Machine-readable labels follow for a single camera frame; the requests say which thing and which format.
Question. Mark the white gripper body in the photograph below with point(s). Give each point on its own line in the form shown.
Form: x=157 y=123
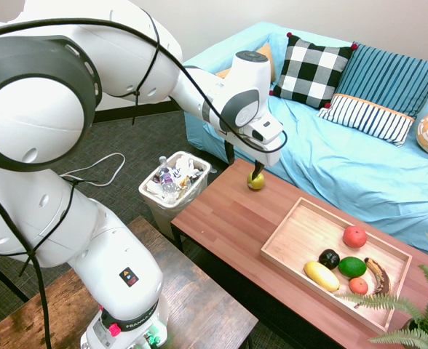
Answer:
x=268 y=154

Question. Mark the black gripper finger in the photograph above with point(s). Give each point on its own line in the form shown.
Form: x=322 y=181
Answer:
x=258 y=169
x=230 y=153

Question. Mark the green apple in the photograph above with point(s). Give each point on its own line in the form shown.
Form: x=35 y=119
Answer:
x=256 y=183

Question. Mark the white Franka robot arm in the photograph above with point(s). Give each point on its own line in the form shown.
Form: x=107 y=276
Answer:
x=35 y=120

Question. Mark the wooden bamboo tray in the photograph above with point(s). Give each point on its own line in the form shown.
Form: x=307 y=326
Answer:
x=308 y=232

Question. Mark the crumpled white plastic bag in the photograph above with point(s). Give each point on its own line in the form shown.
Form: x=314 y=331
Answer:
x=185 y=165

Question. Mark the white trash bin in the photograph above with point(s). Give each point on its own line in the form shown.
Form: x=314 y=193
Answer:
x=185 y=203

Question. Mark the clear plastic bottle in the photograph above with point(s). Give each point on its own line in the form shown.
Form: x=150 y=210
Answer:
x=168 y=181

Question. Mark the sofa with blue cover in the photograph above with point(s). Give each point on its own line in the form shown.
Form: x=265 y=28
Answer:
x=337 y=171

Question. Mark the black white checkered pillow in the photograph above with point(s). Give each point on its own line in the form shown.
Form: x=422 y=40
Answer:
x=314 y=72

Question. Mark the plain orange pillow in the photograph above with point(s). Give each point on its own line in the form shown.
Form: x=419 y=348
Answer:
x=266 y=54

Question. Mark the navy white striped pillow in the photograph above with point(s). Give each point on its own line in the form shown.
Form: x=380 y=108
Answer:
x=368 y=118

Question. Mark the dark black fruit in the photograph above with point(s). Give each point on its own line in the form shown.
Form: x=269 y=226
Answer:
x=329 y=259

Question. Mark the yellow oblong fruit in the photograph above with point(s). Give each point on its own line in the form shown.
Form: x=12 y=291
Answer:
x=322 y=276

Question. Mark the green lime fruit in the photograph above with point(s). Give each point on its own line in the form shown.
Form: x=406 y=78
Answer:
x=352 y=267

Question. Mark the blue striped pillow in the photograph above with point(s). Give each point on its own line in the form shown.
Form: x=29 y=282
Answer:
x=388 y=80

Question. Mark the small orange fruit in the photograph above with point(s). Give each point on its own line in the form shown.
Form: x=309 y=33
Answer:
x=358 y=286

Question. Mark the brown overripe banana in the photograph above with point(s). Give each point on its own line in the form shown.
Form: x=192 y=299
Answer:
x=382 y=275

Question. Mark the pink red base button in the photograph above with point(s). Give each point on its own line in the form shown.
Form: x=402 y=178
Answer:
x=114 y=329

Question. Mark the dark plant pot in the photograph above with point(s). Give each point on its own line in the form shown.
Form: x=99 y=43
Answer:
x=416 y=326

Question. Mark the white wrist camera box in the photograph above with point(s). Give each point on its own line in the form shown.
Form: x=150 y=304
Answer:
x=268 y=129

